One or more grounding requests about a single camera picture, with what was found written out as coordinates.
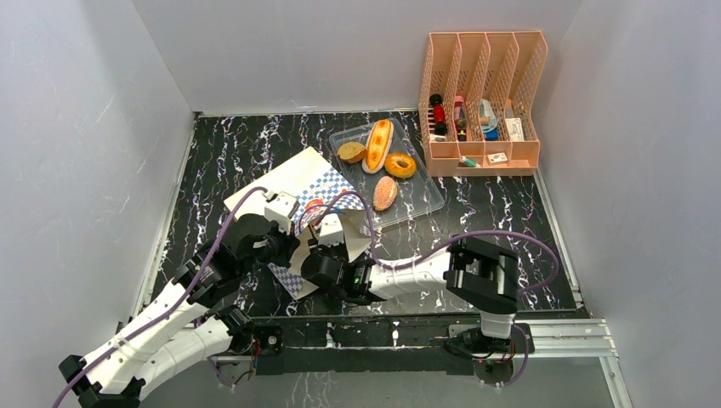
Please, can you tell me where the blue tape roll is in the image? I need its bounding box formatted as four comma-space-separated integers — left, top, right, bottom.
479, 99, 499, 141

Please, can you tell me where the yellow fake bread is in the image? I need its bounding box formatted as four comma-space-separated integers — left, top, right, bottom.
361, 119, 394, 174

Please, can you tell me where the clear plastic tray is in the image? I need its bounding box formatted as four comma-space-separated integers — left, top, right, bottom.
327, 118, 445, 229

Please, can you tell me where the round yellow fake bun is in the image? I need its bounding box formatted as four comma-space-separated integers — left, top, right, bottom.
384, 153, 417, 179

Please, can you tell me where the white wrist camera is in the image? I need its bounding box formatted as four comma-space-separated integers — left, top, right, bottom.
264, 191, 299, 235
313, 213, 345, 247

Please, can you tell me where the checkered paper bread bag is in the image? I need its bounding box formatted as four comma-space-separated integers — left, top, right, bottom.
224, 148, 371, 300

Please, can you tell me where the peach desk file organizer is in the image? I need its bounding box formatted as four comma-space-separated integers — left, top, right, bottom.
418, 31, 548, 177

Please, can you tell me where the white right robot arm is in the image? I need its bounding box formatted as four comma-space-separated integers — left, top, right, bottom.
301, 237, 519, 360

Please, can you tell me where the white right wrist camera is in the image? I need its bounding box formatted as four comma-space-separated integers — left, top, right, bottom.
313, 213, 345, 247

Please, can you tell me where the red pink bottle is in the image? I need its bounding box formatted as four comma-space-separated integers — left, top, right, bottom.
453, 95, 467, 142

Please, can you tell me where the brown round fake bread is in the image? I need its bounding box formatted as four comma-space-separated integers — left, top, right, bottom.
337, 141, 367, 164

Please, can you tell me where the white small box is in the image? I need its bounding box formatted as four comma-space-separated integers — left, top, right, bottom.
504, 99, 525, 142

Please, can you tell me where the aluminium front rail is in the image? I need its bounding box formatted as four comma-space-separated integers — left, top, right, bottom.
108, 318, 620, 363

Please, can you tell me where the small white card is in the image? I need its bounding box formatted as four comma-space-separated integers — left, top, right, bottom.
486, 152, 508, 166

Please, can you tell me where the red black dumbbell toy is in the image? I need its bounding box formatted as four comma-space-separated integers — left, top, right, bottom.
429, 93, 448, 136

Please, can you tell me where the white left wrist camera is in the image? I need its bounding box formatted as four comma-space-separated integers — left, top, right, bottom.
264, 191, 299, 235

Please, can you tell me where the green tipped tube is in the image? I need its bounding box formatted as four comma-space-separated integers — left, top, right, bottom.
458, 156, 482, 168

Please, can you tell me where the small orange fake bread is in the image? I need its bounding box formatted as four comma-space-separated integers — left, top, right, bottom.
372, 176, 398, 212

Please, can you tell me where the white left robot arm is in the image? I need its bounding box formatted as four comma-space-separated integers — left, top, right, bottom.
59, 212, 299, 407

